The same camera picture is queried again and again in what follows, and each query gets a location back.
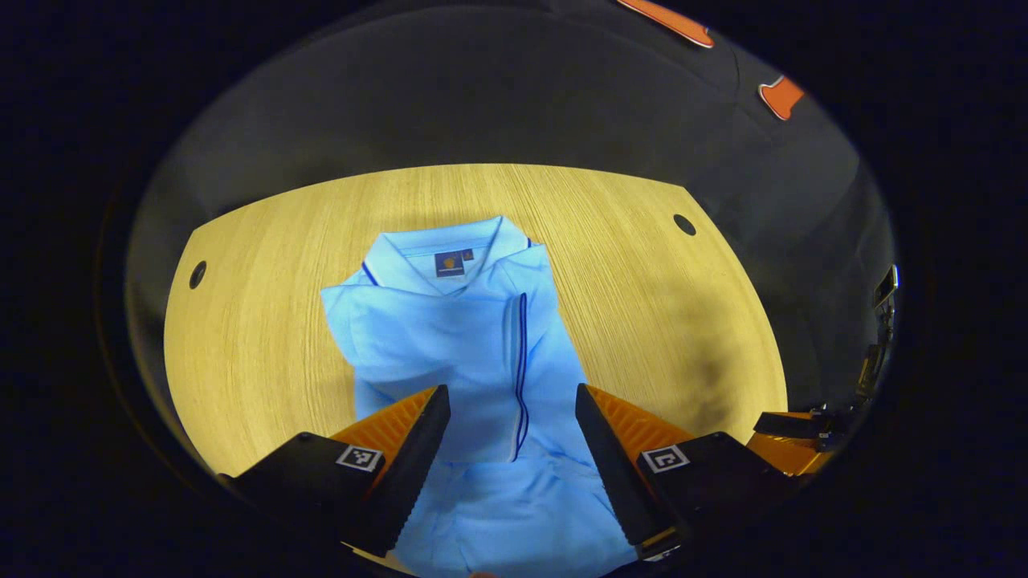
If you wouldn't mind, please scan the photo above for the light blue T-shirt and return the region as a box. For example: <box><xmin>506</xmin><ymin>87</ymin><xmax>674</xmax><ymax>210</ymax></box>
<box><xmin>320</xmin><ymin>215</ymin><xmax>640</xmax><ymax>578</ymax></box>

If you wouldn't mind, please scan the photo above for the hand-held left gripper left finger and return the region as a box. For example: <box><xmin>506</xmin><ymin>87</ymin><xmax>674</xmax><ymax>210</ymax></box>
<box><xmin>218</xmin><ymin>385</ymin><xmax>452</xmax><ymax>559</ymax></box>

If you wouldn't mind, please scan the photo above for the black backdrop cloth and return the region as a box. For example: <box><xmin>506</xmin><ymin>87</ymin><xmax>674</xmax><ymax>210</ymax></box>
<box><xmin>124</xmin><ymin>0</ymin><xmax>897</xmax><ymax>482</ymax></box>

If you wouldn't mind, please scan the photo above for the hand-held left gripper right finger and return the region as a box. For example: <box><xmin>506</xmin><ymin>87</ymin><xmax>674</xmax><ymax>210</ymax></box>
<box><xmin>575</xmin><ymin>384</ymin><xmax>792</xmax><ymax>563</ymax></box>

